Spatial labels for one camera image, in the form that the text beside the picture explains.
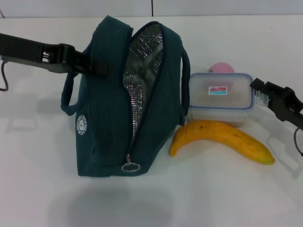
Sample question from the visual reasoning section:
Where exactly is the right gripper cable with plug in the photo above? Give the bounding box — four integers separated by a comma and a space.
293, 127, 303, 157

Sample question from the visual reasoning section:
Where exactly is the clear blue-rimmed food container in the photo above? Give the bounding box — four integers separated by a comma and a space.
188, 72, 270, 128

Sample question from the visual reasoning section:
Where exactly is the pink peach toy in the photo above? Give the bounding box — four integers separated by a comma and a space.
207, 61, 236, 74

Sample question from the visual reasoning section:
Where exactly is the gripper cable with plug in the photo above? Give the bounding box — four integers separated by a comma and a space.
0, 59, 9, 92
293, 127, 303, 157

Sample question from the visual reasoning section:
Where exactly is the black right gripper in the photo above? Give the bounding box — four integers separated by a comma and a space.
250, 79, 303, 131

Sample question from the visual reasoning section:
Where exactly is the dark teal insulated lunch bag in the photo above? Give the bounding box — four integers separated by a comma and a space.
60, 15, 191, 177

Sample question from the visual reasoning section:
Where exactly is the yellow banana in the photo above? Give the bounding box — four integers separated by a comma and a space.
169, 120, 276, 165

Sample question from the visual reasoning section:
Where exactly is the left gripper cable with plug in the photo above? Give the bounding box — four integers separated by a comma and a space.
0, 59, 9, 92

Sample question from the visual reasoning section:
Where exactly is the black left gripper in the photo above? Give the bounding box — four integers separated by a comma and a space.
0, 32, 109, 77

